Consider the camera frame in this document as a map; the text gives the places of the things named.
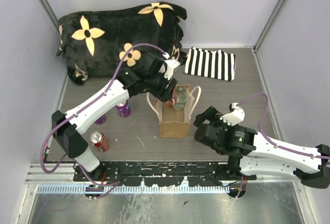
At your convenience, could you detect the aluminium frame post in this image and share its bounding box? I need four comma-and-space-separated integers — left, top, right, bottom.
25, 0, 60, 30
252, 0, 287, 52

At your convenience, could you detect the clear glass green-cap bottle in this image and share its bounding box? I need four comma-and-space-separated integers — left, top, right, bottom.
173, 87, 187, 111

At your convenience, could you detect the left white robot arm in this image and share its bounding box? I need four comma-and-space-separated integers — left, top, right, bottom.
52, 53, 180, 181

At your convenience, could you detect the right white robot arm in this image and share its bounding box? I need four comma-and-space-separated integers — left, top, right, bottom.
193, 103, 329, 189

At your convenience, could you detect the purple soda can right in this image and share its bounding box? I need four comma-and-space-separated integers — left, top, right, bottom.
115, 100, 131, 117

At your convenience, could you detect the jute canvas tote bag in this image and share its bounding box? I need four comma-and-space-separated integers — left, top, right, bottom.
146, 84, 202, 138

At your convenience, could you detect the purple soda can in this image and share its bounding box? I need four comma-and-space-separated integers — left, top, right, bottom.
95, 114, 106, 125
115, 100, 131, 117

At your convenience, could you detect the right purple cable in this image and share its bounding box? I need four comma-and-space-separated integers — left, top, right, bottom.
237, 91, 330, 159

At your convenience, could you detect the purple soda can left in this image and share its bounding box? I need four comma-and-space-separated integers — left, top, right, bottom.
95, 114, 106, 125

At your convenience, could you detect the right aluminium frame post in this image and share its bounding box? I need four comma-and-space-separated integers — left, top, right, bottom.
252, 0, 287, 52

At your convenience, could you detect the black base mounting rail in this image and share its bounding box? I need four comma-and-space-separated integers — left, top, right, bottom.
88, 161, 243, 187

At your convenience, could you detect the black white striped cloth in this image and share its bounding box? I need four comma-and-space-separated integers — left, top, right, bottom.
184, 47, 237, 81

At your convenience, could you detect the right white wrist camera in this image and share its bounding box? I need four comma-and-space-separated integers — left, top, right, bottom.
220, 102, 245, 126

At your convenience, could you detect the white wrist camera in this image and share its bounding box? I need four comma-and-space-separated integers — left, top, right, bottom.
220, 102, 245, 126
162, 53, 181, 80

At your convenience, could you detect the black floral plush blanket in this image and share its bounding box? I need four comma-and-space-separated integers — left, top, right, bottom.
57, 2, 187, 85

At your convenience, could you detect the red cola can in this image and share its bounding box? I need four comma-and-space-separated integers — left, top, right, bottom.
89, 131, 110, 152
165, 90, 177, 106

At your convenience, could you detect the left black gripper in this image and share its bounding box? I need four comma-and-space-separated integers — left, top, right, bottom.
146, 69, 178, 102

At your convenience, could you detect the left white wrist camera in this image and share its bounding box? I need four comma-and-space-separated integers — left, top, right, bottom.
162, 53, 181, 80

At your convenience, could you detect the left aluminium frame post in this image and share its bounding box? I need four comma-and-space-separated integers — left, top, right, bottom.
25, 0, 60, 30

